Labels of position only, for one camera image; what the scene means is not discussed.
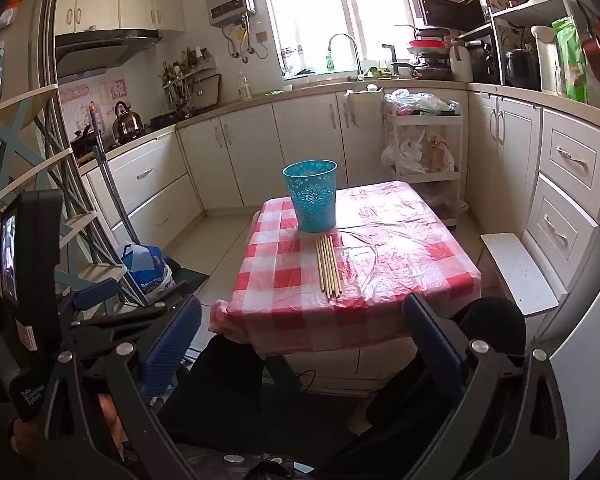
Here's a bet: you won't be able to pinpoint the blue patterned bucket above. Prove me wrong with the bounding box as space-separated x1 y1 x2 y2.
282 159 338 234

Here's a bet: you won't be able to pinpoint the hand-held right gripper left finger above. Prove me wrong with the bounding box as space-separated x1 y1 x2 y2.
45 295 203 480

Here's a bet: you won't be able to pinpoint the white appliance panel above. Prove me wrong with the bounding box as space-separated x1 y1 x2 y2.
549 239 600 480

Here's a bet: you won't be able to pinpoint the wall utensil rack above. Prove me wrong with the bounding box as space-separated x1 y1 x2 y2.
161 47 223 113

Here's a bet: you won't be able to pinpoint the white electric kettle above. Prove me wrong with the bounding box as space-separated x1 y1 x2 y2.
531 25 564 96

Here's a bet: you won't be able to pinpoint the black cooking pot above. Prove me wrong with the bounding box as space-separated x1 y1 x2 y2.
504 48 539 90

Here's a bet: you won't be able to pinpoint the black floor cable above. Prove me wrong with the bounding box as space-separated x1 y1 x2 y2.
287 369 322 393

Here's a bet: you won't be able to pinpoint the black wok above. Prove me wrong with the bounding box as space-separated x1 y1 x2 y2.
71 125 112 157

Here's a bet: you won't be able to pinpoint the white plastic jug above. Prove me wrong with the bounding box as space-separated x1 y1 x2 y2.
449 42 474 83

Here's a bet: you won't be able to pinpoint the pink wall stickers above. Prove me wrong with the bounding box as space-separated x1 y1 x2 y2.
59 77 129 132

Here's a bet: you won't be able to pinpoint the cream cabinet with steel handles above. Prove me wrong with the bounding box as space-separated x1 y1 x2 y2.
467 89 600 287

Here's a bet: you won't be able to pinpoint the black microwave oven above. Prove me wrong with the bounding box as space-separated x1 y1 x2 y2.
416 0 492 32

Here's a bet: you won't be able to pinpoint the wooden folding shelf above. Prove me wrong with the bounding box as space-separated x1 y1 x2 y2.
0 83 127 307

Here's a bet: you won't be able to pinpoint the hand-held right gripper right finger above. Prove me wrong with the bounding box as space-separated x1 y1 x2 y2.
370 292 571 480

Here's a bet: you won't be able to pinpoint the black water tap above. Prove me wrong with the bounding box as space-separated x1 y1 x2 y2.
381 43 412 77

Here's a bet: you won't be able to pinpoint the black toaster oven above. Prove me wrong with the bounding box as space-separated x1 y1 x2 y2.
459 24 504 86

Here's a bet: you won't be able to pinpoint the steel kettle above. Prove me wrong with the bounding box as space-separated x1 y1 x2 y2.
112 101 146 142

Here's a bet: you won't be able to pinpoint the white low stool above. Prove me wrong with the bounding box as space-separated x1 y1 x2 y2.
480 232 559 317

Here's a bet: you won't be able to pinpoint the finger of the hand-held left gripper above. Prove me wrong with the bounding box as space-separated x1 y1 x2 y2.
70 279 168 333

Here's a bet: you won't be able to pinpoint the white shelf rack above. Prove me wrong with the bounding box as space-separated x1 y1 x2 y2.
457 0 570 92

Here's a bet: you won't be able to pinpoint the grey mop handle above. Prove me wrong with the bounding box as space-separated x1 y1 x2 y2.
91 102 137 247

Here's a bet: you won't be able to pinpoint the black range hood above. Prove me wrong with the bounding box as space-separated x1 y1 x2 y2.
55 30 164 79

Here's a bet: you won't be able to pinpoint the clear plastic bags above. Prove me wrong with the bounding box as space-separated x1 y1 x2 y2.
384 88 461 117

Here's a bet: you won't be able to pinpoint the white rolling cart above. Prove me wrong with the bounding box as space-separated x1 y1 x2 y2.
381 109 470 227

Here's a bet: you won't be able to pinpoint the kitchen window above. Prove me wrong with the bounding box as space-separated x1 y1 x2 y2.
259 0 445 81

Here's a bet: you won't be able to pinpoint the cream sink base cabinet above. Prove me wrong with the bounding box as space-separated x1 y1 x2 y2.
176 87 469 212

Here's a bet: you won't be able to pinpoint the blue plastic bag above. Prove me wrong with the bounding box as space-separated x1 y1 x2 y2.
121 243 176 302

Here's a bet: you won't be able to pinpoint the steel sink faucet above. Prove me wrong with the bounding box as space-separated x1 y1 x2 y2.
328 33 364 77

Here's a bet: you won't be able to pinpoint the stack of pans and bowls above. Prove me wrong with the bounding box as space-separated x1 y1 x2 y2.
406 27 454 81

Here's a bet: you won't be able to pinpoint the green package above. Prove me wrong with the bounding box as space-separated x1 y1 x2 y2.
551 16 589 104

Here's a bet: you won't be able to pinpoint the white plastic bags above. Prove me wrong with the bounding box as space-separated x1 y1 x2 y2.
381 127 456 175

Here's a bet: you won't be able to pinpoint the cream wall cabinets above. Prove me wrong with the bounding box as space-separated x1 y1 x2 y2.
55 0 187 36

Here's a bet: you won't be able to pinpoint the cream drawer cabinet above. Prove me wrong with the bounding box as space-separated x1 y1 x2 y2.
79 127 204 252

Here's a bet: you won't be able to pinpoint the row of wooden chopsticks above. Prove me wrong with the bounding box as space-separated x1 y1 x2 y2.
315 233 342 302

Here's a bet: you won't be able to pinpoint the grey sliding door frame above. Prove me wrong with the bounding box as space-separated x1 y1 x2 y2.
32 0 147 306

